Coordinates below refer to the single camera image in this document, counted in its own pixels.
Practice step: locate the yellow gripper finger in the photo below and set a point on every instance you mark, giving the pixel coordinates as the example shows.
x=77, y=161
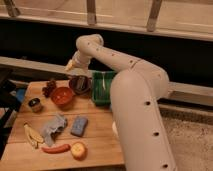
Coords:
x=69, y=65

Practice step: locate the small dark-lidded jar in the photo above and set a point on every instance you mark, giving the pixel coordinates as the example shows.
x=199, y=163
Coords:
x=35, y=105

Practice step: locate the black chair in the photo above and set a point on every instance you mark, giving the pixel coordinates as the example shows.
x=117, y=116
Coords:
x=8, y=102

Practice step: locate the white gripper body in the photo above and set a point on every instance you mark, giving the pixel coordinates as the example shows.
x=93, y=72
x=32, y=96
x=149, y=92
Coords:
x=80, y=60

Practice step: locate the blue sponge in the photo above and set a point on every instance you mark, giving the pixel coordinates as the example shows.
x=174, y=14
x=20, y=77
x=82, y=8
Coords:
x=78, y=126

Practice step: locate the white plastic cup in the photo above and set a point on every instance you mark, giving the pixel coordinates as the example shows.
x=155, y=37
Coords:
x=114, y=129

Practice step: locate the grey crumpled cloth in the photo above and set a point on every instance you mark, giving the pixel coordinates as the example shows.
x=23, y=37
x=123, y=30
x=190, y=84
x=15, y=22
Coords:
x=56, y=125

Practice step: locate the dark grape bunch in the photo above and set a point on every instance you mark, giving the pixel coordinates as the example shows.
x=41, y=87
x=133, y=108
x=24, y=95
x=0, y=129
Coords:
x=50, y=86

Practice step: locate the white utensil in tray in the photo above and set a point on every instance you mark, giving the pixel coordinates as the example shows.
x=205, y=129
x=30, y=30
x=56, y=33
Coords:
x=103, y=81

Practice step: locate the banana peel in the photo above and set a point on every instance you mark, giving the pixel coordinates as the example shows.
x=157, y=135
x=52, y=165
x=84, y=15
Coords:
x=33, y=137

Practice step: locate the green plastic tray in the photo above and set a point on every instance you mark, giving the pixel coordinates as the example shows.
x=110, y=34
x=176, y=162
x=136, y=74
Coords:
x=99, y=96

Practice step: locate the red bowl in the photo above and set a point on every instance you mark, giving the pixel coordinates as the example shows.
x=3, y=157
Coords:
x=62, y=96

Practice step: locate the red yellow apple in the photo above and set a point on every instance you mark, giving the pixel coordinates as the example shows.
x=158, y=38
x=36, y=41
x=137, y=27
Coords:
x=78, y=151

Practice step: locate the purple bowl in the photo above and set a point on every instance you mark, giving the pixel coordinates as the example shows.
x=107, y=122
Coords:
x=73, y=82

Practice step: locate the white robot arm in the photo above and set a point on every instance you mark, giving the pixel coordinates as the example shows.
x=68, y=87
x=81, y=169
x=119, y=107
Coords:
x=134, y=93

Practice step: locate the red sausage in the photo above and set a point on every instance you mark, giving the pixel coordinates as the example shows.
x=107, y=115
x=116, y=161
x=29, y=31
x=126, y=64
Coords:
x=56, y=150

